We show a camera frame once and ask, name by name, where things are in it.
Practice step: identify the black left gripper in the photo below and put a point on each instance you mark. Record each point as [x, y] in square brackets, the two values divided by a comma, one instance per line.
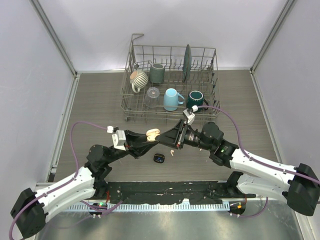
[136, 144]

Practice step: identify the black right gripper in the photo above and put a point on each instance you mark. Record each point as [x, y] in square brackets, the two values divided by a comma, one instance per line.
[175, 138]

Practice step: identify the pink white earbud case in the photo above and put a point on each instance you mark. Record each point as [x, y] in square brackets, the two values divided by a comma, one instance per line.
[152, 134]

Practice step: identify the black earbud charging case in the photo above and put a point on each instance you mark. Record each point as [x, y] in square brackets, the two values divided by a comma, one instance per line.
[159, 158]

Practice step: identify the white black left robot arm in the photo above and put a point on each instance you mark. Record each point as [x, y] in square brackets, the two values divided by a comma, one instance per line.
[33, 209]

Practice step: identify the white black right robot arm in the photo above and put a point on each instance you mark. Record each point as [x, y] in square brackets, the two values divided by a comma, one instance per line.
[297, 186]

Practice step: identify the light blue mug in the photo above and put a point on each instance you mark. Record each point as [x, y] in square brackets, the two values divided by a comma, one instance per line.
[172, 99]

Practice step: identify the dark green mug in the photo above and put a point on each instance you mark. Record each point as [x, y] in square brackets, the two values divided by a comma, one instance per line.
[196, 98]

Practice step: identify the clear drinking glass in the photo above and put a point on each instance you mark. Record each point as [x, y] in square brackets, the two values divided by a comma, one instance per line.
[152, 97]

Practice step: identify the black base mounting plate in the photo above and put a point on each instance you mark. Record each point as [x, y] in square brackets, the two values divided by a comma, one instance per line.
[170, 192]

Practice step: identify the striped beige mug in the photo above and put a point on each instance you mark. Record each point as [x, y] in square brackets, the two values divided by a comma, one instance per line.
[138, 80]

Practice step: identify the grey green cup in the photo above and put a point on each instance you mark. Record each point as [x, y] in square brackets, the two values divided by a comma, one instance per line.
[157, 73]

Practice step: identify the dark green plate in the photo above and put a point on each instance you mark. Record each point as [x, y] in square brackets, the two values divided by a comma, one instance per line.
[187, 63]

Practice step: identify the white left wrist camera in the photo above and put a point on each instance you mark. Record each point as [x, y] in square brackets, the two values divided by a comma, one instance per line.
[118, 137]

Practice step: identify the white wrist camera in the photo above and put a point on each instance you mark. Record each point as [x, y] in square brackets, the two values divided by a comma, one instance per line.
[189, 114]
[118, 137]

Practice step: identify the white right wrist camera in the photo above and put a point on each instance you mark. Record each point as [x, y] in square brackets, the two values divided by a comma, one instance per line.
[189, 114]

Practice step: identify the metal wire dish rack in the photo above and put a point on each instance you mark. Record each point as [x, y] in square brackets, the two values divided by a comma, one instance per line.
[203, 77]

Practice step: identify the white slotted cable duct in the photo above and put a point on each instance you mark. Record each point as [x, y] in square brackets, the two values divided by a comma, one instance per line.
[182, 207]

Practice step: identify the aluminium frame rail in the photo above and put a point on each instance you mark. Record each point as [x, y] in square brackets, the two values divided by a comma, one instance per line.
[53, 35]

